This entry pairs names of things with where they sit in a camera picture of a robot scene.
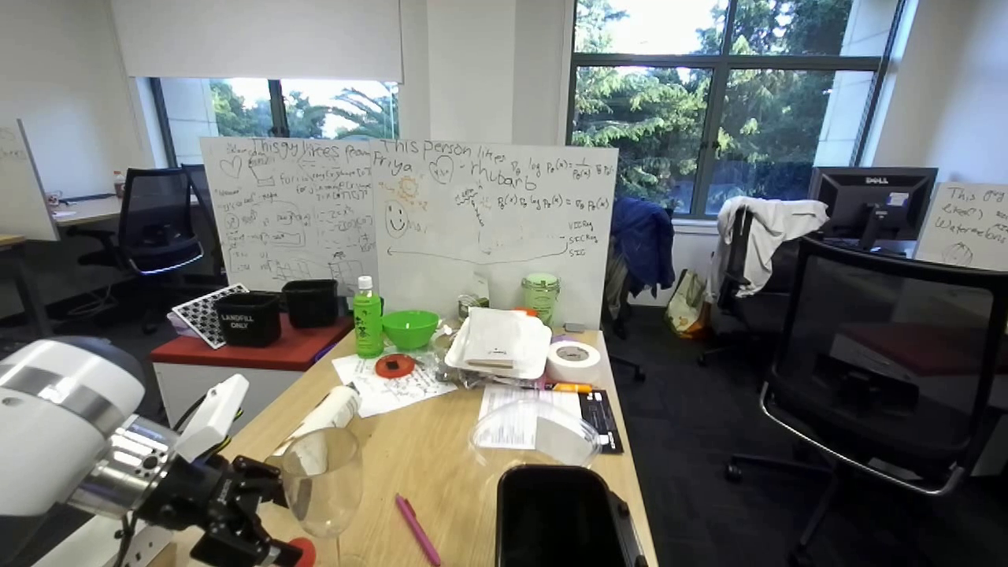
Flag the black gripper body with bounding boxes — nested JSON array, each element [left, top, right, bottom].
[[137, 457, 232, 530]]

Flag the clear wine glass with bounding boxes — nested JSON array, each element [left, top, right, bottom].
[[281, 430, 362, 537]]

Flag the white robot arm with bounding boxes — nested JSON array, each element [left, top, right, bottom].
[[0, 339, 302, 567]]

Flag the black bin on cabinet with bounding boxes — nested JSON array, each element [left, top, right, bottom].
[[217, 292, 281, 347], [282, 280, 339, 329]]

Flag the black landfill bin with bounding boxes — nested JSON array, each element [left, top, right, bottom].
[[494, 468, 648, 567]]

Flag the red ball in cup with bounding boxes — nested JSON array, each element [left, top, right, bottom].
[[288, 538, 315, 567]]

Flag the red topped white cabinet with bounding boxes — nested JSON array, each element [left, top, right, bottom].
[[152, 323, 350, 426]]

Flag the white paper sheet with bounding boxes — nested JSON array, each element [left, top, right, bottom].
[[332, 357, 450, 417]]

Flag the red tape roll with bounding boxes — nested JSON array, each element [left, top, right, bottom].
[[375, 354, 414, 383]]

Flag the white grid rack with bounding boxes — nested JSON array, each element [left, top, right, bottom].
[[168, 284, 238, 350]]

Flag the green plastic bottle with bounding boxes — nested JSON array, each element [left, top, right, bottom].
[[351, 274, 383, 360]]

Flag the pink pen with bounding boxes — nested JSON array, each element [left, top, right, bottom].
[[393, 495, 445, 567]]

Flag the green bowl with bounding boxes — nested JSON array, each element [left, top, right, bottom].
[[383, 309, 437, 354]]

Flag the black mesh chair left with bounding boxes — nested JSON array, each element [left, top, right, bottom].
[[81, 168, 204, 311]]

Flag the printed paper sheet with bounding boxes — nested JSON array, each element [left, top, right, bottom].
[[471, 387, 538, 452]]

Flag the stack of white trays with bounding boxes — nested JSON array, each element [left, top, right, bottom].
[[445, 309, 550, 383]]

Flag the large whiteboard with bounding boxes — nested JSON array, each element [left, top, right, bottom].
[[200, 138, 618, 329]]

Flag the white tape roll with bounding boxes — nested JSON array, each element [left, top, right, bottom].
[[549, 342, 601, 368]]

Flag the light green jar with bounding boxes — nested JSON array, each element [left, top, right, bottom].
[[519, 274, 561, 323]]

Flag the blue jacket on chair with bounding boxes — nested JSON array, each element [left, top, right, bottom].
[[614, 197, 674, 292]]

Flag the white jacket on chair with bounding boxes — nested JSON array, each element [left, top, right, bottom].
[[717, 197, 828, 297]]

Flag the black office chair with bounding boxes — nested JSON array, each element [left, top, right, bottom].
[[723, 238, 1008, 567]]

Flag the black computer monitor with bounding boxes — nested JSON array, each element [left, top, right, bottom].
[[809, 168, 939, 248]]

